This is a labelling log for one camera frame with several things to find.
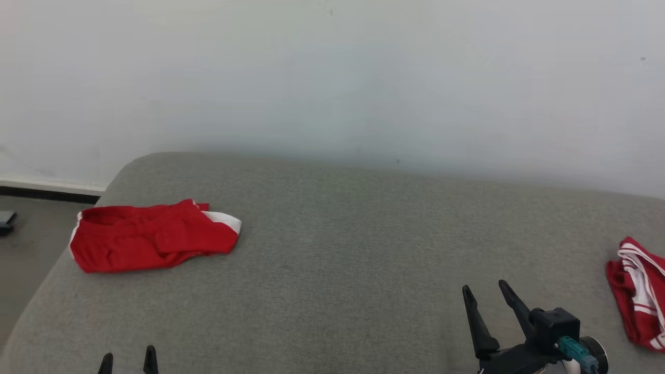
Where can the red shirt with white sleeves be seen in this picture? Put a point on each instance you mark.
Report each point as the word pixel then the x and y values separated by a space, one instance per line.
pixel 626 306

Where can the dark grey floor object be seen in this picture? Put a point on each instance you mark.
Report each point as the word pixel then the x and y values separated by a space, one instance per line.
pixel 6 221

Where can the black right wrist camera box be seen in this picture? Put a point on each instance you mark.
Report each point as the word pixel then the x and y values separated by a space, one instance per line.
pixel 553 324

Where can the red white garment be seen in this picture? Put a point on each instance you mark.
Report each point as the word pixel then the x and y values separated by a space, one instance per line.
pixel 145 239

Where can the dark wall baseboard strip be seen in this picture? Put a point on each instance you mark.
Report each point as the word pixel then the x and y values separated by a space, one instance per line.
pixel 47 195

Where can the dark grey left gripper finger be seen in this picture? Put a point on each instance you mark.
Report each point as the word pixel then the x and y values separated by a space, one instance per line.
pixel 151 362
pixel 106 365

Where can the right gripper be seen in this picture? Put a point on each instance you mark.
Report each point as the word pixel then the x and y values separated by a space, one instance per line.
pixel 519 361

